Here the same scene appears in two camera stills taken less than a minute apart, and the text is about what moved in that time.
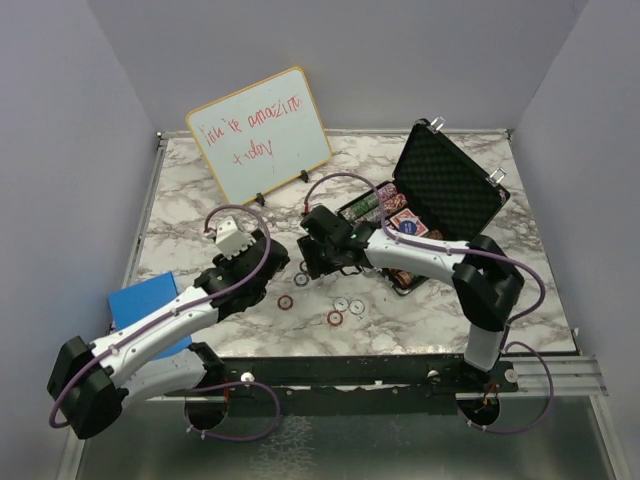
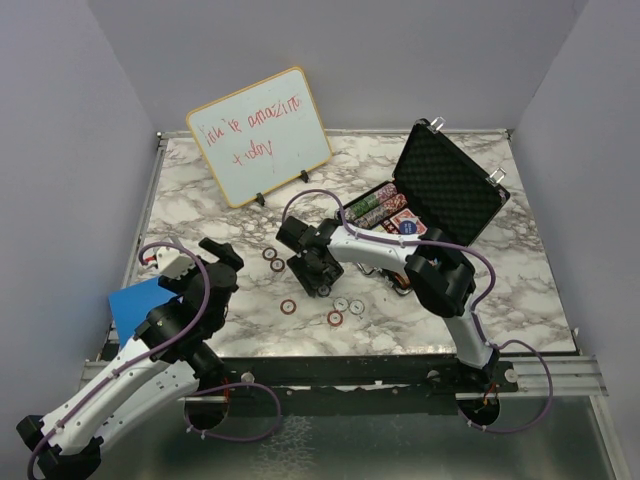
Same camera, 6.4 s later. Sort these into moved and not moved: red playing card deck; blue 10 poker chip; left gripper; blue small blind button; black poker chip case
Moved: blue 10 poker chip; left gripper
Not moved: red playing card deck; blue small blind button; black poker chip case
